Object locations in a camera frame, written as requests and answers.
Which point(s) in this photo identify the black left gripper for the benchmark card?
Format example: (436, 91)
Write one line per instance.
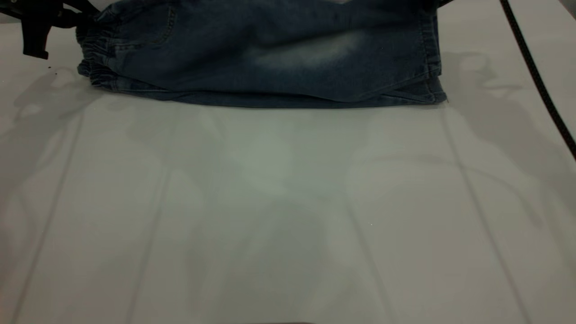
(31, 9)

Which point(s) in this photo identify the blue denim shorts with print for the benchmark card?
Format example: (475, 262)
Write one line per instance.
(270, 58)

